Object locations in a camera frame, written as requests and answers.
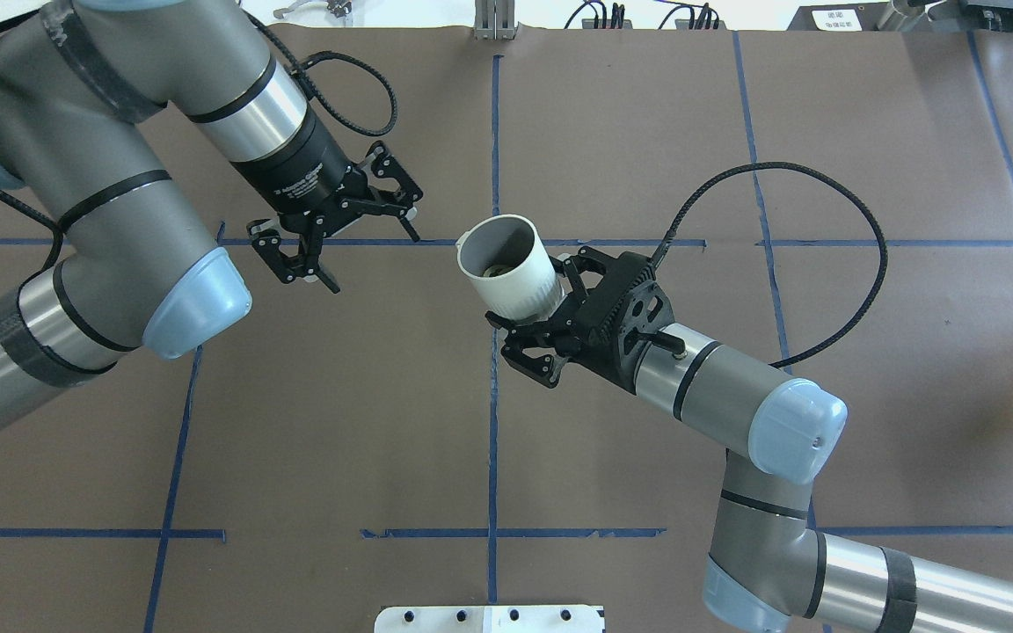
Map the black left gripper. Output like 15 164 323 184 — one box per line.
248 141 425 294

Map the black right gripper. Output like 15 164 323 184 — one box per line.
484 247 673 393

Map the white mug with handle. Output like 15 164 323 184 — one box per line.
455 214 564 324

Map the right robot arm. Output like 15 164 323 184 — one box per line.
496 244 1013 632

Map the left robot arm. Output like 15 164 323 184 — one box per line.
0 1 423 430

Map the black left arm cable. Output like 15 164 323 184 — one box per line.
243 9 398 142

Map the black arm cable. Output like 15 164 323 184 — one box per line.
243 9 398 142
652 161 890 370

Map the aluminium frame post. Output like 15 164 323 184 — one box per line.
473 0 518 39

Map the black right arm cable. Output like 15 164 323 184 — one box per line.
652 161 890 370

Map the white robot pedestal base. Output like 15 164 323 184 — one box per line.
374 604 607 632

